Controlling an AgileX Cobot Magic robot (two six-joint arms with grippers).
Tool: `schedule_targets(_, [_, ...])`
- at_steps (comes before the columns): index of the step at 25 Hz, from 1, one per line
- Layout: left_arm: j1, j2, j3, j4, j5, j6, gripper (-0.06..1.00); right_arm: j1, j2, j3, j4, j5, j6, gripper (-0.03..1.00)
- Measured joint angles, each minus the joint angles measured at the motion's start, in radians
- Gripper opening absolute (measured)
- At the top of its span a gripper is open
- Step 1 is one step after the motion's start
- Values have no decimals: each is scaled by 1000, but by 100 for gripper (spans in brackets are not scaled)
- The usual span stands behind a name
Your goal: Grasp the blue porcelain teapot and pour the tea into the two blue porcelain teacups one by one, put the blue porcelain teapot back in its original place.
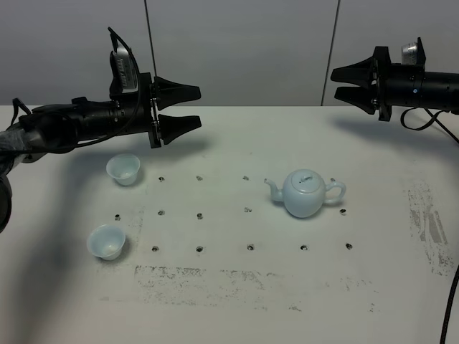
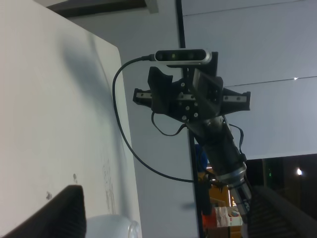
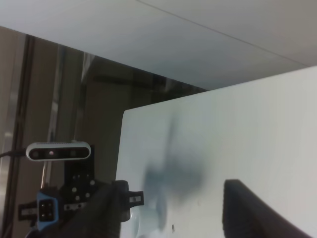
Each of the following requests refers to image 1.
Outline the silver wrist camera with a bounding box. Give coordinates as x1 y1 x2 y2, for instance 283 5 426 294
402 37 426 66
108 27 138 97

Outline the light blue teacup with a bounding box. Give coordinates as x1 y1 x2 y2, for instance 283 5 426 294
87 224 126 261
106 153 141 186

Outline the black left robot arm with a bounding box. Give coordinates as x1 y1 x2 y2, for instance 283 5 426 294
1 73 202 229

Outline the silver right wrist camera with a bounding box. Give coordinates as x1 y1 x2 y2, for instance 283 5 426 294
402 37 426 66

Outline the near light blue teacup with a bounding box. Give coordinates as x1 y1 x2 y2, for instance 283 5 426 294
87 224 126 261

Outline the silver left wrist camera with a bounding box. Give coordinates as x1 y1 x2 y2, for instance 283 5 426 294
108 27 138 97

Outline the far light blue teacup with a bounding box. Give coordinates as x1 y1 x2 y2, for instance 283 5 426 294
106 153 141 186

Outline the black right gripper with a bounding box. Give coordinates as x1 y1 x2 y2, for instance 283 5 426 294
331 47 425 122

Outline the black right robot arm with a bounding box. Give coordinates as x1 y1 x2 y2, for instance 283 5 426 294
331 41 458 122

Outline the light blue porcelain teapot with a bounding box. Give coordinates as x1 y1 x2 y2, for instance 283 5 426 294
264 169 346 219

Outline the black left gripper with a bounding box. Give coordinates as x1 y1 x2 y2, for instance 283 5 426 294
109 72 202 148

